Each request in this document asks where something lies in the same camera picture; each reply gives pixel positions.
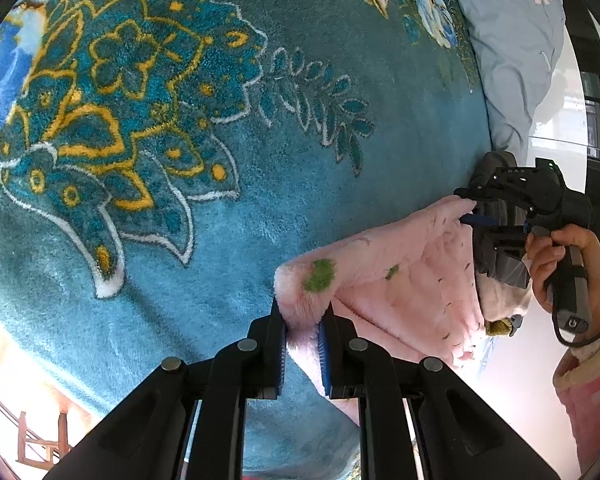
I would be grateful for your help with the teal floral blanket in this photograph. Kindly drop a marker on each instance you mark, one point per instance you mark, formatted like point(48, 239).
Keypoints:
point(230, 170)

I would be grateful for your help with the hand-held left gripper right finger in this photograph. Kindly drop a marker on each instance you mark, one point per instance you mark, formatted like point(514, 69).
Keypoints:
point(324, 360)

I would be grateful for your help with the person's right hand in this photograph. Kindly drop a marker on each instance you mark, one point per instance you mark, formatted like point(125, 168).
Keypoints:
point(542, 255)

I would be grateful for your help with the wooden chair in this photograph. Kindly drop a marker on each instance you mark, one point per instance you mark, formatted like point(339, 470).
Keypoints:
point(40, 440)

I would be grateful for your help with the person's right forearm pink sleeve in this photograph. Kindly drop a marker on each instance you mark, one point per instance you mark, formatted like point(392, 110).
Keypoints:
point(592, 390)

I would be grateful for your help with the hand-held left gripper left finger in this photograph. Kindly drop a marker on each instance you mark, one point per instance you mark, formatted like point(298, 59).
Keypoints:
point(281, 360)

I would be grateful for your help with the light blue flowered pillow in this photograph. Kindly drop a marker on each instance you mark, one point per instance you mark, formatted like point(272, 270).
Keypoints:
point(510, 45)

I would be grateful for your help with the pink fluffy garment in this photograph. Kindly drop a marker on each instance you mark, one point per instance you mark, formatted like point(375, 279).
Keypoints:
point(410, 270)

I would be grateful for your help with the dark window frame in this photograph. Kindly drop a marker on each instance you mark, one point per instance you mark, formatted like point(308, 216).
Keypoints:
point(596, 95)

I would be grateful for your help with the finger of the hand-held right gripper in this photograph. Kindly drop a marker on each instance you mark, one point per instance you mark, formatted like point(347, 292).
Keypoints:
point(480, 220)
point(472, 193)

